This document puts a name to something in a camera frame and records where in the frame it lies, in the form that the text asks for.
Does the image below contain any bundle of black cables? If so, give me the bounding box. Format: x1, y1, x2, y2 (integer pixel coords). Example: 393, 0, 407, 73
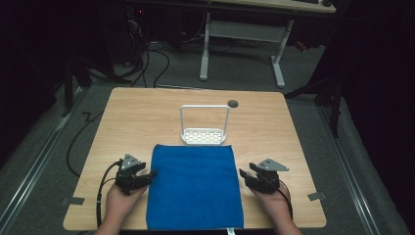
125, 19, 171, 89

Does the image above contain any dark computer tower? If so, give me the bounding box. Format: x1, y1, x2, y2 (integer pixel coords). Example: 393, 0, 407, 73
109, 3, 155, 65

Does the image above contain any white rack with handle bar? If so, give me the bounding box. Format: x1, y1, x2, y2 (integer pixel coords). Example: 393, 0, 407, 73
179, 104, 231, 146

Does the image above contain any blue towel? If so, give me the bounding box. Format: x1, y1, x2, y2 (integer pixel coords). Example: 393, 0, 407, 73
145, 144, 245, 231

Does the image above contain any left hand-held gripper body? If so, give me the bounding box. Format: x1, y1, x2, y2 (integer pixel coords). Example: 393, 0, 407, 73
114, 153, 149, 197

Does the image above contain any person's right hand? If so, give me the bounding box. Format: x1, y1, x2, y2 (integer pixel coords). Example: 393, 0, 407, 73
250, 186, 293, 226

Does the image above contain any grey tape piece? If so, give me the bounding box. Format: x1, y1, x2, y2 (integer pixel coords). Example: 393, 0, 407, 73
61, 196, 86, 207
307, 191, 327, 202

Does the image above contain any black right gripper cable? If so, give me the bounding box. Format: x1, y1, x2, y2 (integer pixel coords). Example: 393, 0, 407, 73
277, 179, 295, 220

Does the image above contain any black tripod stand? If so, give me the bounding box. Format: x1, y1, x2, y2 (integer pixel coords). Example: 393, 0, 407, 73
284, 72, 346, 139
60, 53, 133, 118

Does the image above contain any black floor cable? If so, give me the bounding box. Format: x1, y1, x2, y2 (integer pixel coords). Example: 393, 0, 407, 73
66, 111, 105, 178

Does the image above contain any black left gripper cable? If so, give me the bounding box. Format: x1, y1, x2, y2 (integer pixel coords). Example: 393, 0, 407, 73
95, 159, 124, 229

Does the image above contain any white-framed desk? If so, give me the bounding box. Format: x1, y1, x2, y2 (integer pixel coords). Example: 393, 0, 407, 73
199, 0, 338, 89

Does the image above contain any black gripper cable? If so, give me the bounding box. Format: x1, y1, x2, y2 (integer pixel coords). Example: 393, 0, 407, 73
277, 179, 295, 220
95, 159, 124, 229

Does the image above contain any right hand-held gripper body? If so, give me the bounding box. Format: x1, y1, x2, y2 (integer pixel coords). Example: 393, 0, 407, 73
249, 158, 291, 196

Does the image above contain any person's left hand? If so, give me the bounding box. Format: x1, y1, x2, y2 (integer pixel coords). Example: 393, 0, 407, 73
105, 182, 149, 227

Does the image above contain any metal floor rail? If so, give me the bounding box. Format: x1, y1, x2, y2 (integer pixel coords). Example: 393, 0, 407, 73
0, 87, 86, 231
316, 105, 382, 235

